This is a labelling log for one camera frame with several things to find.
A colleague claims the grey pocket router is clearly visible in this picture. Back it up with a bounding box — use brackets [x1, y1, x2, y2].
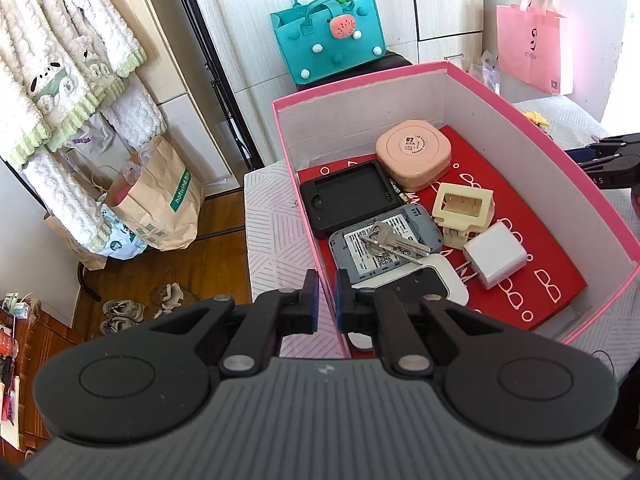
[329, 204, 442, 284]

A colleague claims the silver key bunch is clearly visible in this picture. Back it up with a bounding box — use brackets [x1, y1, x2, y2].
[359, 222, 431, 266]

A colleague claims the white mobile wifi device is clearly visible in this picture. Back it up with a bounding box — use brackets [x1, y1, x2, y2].
[347, 252, 471, 352]

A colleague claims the black rubber case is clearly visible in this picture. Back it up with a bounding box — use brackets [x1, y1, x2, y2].
[299, 160, 404, 240]

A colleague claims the beige plastic holder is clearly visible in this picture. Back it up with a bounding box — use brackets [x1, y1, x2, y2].
[432, 183, 495, 249]

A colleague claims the white power adapter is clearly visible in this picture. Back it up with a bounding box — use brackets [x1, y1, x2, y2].
[462, 221, 527, 289]

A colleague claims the pink cardboard box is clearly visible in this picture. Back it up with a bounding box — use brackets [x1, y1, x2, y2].
[272, 62, 639, 347]

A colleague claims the pink rounded square case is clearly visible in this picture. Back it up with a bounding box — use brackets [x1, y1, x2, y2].
[375, 120, 451, 192]

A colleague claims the yellow starfish hair clip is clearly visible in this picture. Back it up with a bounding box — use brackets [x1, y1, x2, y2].
[523, 112, 550, 128]

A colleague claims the brown fuzzy slipper pair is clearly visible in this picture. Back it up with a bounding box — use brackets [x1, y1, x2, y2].
[149, 282, 200, 318]

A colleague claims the pink shopping bag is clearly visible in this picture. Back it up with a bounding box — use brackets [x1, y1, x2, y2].
[496, 0, 574, 96]

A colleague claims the red glasses-print box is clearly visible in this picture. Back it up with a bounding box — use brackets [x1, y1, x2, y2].
[299, 120, 586, 330]

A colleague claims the grey sneaker pair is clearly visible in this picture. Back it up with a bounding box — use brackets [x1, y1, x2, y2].
[100, 299, 145, 336]

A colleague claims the clear plastic bag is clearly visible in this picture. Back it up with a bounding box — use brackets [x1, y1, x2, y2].
[469, 50, 501, 96]

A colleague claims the white plastic bag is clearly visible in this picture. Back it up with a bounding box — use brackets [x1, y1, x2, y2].
[98, 195, 148, 260]

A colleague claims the brown paper bag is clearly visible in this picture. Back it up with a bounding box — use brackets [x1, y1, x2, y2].
[105, 136, 204, 252]

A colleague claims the black clothes rack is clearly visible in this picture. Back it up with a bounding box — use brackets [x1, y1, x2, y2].
[158, 0, 264, 171]

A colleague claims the wooden dresser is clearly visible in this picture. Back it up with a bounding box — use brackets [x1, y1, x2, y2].
[1, 296, 85, 465]

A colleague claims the black suitcase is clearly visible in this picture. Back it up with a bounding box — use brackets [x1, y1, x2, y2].
[296, 51, 411, 91]

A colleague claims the teal felt handbag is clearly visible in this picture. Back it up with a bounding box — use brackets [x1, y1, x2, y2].
[270, 0, 386, 84]

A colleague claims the white fleece robe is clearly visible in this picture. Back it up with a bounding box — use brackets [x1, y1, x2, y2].
[1, 0, 166, 256]

